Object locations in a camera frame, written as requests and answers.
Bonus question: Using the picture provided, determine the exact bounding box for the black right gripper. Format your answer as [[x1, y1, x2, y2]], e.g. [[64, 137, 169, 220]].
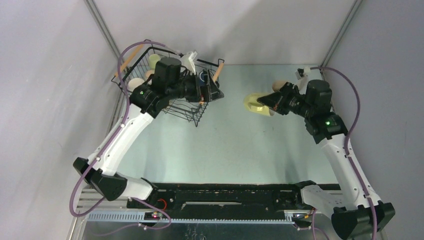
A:
[[259, 81, 314, 119]]

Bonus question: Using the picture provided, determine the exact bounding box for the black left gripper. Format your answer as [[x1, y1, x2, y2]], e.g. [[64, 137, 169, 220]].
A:
[[167, 69, 224, 103]]

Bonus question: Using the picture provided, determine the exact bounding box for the dark blue mug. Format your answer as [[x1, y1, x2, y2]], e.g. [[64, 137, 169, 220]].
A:
[[198, 71, 210, 91]]

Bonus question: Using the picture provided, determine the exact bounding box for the floral painted ceramic mug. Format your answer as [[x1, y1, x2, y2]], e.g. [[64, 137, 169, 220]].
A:
[[271, 80, 287, 92]]

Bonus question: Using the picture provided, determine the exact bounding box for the pale yellow mug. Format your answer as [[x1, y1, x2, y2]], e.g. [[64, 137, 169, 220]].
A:
[[243, 93, 275, 117]]

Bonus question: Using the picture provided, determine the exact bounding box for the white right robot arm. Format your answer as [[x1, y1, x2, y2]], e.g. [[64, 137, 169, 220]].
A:
[[256, 68, 396, 240]]

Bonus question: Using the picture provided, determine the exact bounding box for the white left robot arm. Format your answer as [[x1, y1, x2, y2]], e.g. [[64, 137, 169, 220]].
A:
[[73, 56, 224, 208]]

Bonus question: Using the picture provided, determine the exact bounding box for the grey striped mug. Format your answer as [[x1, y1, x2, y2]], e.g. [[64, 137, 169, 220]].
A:
[[144, 69, 155, 80]]

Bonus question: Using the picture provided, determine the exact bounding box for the light green cup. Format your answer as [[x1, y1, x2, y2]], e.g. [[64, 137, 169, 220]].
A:
[[148, 53, 161, 70]]

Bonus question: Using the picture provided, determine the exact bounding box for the white ribbed mug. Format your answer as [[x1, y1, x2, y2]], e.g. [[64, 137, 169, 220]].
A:
[[127, 77, 145, 93]]

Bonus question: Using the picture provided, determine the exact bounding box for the black wire dish rack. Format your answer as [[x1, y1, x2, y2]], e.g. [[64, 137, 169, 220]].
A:
[[115, 39, 225, 126]]

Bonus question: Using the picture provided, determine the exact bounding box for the right wooden rack handle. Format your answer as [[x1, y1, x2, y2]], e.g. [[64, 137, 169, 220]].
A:
[[212, 62, 225, 83]]

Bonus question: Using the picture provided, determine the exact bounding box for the wooden rack handle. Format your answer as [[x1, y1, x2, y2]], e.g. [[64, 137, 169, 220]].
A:
[[114, 44, 144, 77], [212, 62, 225, 83]]

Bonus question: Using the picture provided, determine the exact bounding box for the left wooden rack handle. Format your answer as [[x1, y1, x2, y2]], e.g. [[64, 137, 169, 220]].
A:
[[114, 44, 144, 77]]

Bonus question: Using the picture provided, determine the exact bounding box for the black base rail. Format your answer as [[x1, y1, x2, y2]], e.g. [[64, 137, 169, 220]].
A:
[[145, 180, 326, 220]]

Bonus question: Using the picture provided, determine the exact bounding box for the grey cable duct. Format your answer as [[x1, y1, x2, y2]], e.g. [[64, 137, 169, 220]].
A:
[[86, 211, 294, 225]]

